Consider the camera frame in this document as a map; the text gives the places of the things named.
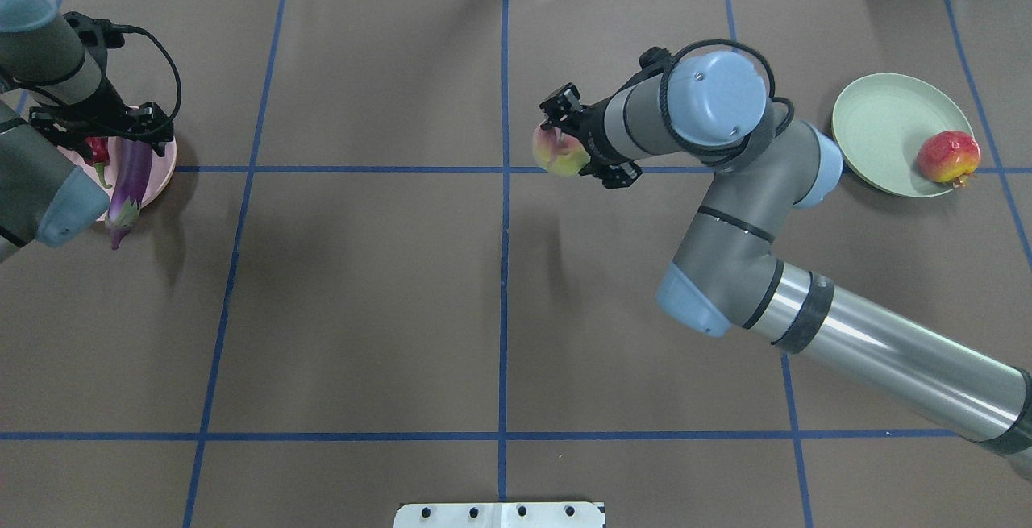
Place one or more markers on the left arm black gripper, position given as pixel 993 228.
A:
pixel 110 111

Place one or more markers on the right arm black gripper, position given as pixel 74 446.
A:
pixel 594 132

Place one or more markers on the red chili pepper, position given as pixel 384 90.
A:
pixel 99 158

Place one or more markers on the yellow pink peach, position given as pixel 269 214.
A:
pixel 560 154

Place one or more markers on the purple eggplant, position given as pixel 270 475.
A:
pixel 133 168

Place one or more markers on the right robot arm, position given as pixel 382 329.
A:
pixel 379 261

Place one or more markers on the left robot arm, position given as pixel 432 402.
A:
pixel 81 153

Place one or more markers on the pink plate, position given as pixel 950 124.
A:
pixel 160 175

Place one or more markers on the green plate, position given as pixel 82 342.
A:
pixel 881 121

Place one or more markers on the white metal stand base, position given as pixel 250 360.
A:
pixel 502 514

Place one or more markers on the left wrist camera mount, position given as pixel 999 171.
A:
pixel 98 36

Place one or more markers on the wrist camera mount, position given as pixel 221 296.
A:
pixel 98 36
pixel 654 62

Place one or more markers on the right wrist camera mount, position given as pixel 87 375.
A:
pixel 654 62

